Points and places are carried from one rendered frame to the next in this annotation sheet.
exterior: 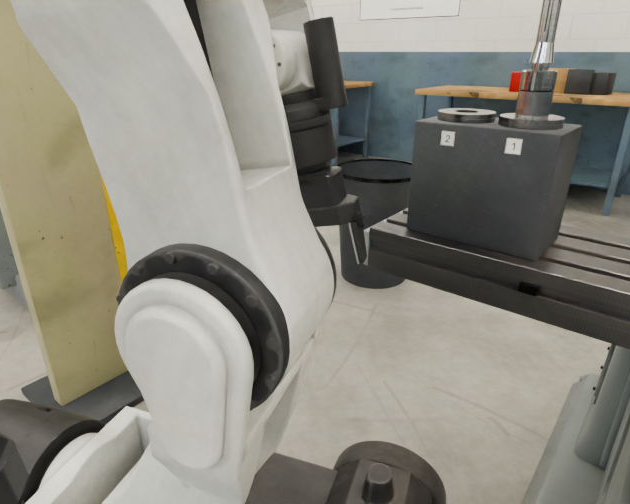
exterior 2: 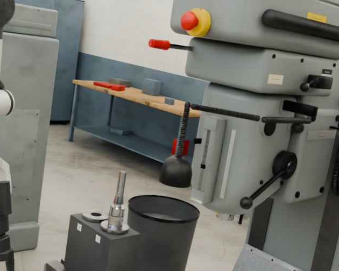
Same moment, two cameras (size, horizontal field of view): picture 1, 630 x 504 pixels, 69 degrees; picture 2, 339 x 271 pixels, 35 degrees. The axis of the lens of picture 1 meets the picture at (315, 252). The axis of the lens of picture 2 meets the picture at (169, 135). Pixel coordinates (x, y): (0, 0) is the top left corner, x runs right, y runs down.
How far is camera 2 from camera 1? 1.16 m
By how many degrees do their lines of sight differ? 14
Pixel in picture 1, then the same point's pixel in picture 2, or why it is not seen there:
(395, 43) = not seen: hidden behind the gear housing
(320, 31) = (1, 187)
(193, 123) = not seen: outside the picture
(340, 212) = (0, 256)
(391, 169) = (180, 208)
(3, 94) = not seen: outside the picture
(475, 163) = (86, 242)
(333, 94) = (4, 209)
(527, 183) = (101, 257)
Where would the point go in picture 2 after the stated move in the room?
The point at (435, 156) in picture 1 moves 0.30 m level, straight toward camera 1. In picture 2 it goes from (75, 234) to (18, 266)
